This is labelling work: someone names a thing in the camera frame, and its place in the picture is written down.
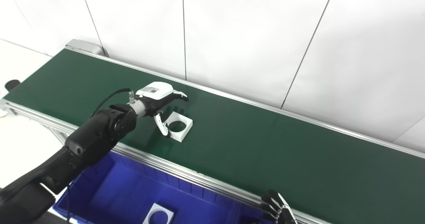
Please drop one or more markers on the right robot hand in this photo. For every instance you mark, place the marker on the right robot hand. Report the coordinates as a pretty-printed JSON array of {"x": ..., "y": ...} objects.
[{"x": 280, "y": 210}]

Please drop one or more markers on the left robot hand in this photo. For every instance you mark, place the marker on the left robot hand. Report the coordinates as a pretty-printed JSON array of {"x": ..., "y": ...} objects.
[{"x": 156, "y": 93}]

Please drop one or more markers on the white square part with hole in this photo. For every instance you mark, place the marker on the white square part with hole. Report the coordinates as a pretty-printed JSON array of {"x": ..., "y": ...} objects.
[
  {"x": 187, "y": 124},
  {"x": 170, "y": 214}
]

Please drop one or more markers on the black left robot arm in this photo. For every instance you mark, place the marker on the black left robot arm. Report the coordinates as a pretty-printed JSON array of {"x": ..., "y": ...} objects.
[{"x": 93, "y": 134}]

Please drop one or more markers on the green conveyor belt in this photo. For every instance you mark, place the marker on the green conveyor belt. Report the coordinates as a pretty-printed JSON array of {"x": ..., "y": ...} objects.
[{"x": 265, "y": 151}]

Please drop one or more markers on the grey conveyor end housing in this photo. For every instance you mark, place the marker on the grey conveyor end housing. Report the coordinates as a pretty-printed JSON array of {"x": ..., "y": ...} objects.
[{"x": 83, "y": 46}]

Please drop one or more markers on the large blue plastic bin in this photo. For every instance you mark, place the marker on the large blue plastic bin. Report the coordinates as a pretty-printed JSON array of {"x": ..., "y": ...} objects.
[{"x": 126, "y": 190}]

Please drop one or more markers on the aluminium conveyor leg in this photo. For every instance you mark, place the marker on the aluminium conveyor leg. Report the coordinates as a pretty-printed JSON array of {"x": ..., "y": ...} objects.
[{"x": 56, "y": 134}]

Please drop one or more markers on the black round knob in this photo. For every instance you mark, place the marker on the black round knob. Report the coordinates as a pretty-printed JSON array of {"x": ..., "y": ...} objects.
[{"x": 12, "y": 85}]

